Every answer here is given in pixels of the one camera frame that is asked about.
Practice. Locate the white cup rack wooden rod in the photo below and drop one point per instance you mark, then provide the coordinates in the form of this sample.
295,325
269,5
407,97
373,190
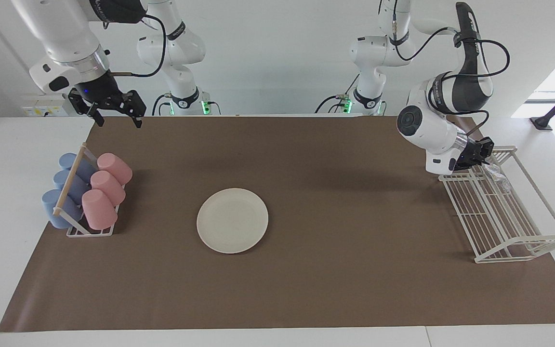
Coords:
68,189

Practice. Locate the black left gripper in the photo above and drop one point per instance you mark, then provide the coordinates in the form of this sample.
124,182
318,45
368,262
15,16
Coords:
468,154

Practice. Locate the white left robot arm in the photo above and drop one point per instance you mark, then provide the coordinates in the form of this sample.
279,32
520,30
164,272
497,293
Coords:
427,130

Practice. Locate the brown table mat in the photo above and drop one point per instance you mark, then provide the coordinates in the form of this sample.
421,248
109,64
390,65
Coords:
330,202

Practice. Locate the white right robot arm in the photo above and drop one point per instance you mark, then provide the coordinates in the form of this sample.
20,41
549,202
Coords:
60,33

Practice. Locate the cream round plate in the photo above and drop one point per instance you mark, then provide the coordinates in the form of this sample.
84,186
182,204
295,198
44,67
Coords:
232,220

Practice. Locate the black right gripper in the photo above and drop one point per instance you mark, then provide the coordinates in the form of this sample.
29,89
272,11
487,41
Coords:
97,91

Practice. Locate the pink plastic cup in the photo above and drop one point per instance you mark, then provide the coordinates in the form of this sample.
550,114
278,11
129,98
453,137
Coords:
108,187
98,209
114,167

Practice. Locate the blue plastic cup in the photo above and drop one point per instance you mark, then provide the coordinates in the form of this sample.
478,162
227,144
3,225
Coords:
69,160
56,209
64,182

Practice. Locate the white wall socket box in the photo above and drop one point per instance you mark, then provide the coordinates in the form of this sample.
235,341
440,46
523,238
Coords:
44,107

